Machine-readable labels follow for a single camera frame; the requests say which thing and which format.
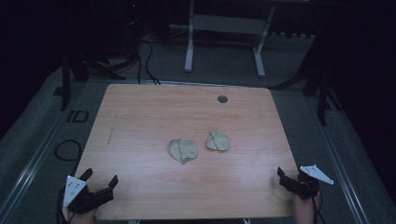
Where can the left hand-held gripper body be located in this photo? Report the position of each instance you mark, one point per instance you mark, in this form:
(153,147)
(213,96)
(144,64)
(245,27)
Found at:
(81,199)

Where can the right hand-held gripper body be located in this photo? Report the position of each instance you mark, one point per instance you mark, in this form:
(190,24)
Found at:
(308,185)

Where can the beige sock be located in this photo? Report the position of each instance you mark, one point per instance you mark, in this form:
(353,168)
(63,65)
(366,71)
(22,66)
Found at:
(217,140)
(183,150)

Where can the person's left hand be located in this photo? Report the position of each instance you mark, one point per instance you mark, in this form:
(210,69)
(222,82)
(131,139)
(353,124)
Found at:
(81,217)

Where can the person's right hand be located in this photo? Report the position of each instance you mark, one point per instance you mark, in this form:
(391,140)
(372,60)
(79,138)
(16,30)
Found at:
(305,210)

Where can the black metal stand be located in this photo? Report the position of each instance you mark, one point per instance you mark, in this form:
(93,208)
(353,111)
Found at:
(320,84)
(74,68)

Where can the grey round table grommet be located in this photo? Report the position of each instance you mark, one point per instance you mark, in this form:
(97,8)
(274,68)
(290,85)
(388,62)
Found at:
(222,99)

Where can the metal floor rail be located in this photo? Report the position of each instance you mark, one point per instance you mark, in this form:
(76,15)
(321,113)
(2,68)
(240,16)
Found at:
(28,169)
(339,161)

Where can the white desk frame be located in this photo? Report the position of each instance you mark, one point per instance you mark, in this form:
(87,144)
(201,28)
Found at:
(227,25)

